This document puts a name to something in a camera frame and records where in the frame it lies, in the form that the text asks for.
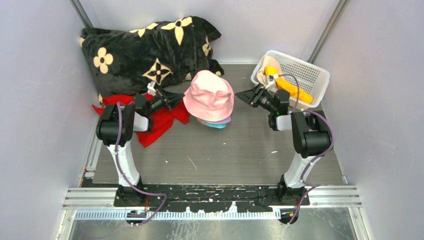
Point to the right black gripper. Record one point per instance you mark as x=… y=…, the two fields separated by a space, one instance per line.
x=259 y=97

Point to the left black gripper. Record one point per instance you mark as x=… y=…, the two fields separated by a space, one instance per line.
x=163 y=99

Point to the lavender bucket hat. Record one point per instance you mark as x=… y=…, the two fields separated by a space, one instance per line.
x=224 y=121

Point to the yellow bucket hat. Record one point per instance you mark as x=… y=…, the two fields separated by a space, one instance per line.
x=294 y=90

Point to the pink bucket hat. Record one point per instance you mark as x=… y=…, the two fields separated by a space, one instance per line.
x=209 y=97

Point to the turquoise bucket hat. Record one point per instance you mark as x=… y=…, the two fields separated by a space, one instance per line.
x=215 y=125

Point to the beige bucket hat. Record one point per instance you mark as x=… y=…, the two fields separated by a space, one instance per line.
x=268 y=67

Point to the wooden hat stand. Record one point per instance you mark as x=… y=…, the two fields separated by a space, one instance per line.
x=200 y=121

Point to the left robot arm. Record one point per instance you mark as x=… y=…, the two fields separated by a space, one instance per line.
x=150 y=115

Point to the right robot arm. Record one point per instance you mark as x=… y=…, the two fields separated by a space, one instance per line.
x=312 y=138

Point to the red cloth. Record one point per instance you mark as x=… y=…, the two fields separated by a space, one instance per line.
x=163 y=119

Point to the black floral plush pillow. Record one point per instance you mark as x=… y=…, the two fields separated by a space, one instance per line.
x=165 y=52

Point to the white plastic basket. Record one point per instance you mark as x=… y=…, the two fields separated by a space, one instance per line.
x=312 y=79

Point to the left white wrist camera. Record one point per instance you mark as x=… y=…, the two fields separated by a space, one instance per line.
x=153 y=88

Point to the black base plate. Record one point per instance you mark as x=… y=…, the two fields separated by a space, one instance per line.
x=206 y=198

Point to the aluminium rail frame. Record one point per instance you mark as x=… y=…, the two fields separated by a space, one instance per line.
x=98 y=204

